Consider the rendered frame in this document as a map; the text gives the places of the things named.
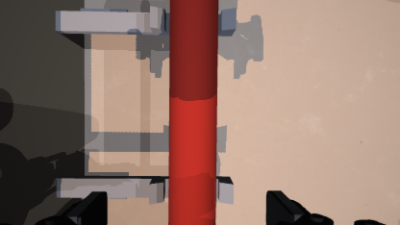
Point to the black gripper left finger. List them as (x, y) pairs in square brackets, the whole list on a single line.
[(93, 210)]

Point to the red cylinder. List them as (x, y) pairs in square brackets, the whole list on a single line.
[(193, 62)]

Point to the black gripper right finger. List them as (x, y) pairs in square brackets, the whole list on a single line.
[(280, 210)]

